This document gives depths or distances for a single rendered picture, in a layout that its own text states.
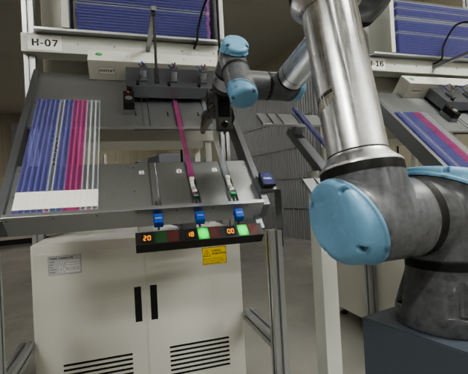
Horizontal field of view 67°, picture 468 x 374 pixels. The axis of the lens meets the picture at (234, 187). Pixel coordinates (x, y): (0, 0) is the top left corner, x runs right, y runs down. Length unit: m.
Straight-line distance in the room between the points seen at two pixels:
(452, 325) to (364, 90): 0.34
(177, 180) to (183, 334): 0.58
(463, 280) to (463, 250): 0.04
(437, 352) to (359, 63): 0.40
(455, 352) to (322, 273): 0.73
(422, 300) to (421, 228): 0.12
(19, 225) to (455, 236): 0.90
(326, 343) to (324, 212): 0.86
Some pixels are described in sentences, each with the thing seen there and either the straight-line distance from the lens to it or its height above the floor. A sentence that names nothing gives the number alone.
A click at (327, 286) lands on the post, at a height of 0.43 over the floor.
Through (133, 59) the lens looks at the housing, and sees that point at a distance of 1.46.
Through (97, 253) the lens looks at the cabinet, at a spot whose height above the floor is 0.58.
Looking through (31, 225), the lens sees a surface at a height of 0.70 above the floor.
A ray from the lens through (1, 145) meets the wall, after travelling 10.17.
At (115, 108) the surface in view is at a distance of 1.33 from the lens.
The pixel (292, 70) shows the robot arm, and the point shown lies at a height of 1.05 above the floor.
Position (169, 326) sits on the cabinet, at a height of 0.30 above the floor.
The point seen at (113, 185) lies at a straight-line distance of 1.04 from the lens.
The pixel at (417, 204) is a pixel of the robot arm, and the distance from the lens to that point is 0.51.
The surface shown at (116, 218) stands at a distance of 0.97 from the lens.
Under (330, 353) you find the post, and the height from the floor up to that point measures 0.21.
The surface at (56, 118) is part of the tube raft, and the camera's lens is 1.28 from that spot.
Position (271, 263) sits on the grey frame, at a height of 0.54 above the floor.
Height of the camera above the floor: 0.76
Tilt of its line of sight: 1 degrees up
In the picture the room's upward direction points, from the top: 3 degrees counter-clockwise
